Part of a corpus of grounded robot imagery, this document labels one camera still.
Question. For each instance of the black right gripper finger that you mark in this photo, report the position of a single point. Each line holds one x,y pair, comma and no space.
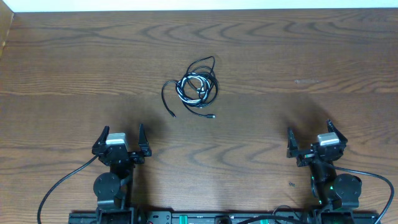
332,129
292,147

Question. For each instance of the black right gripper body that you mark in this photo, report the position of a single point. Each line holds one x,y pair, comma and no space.
320,172

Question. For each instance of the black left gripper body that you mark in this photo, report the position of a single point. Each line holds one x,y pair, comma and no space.
120,153

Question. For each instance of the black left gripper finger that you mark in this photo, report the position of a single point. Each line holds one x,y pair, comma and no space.
143,143
100,144

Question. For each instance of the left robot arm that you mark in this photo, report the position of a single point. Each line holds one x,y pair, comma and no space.
112,188

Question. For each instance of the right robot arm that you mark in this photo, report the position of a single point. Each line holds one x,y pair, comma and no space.
338,194

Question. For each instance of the cardboard box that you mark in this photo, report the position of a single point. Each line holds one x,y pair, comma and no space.
6,19

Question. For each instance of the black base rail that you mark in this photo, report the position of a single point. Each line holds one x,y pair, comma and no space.
165,217

